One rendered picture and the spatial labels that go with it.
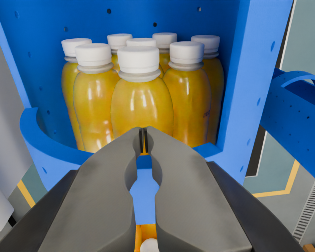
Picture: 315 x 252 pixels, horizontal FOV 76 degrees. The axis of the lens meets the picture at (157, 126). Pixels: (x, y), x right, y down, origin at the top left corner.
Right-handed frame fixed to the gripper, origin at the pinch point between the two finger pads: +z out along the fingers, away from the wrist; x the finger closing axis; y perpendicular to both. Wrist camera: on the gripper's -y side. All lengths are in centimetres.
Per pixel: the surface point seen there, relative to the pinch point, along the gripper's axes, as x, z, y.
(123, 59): -1.5, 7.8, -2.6
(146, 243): -1.0, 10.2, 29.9
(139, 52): -0.1, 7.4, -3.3
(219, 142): 5.9, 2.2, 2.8
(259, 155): 87, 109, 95
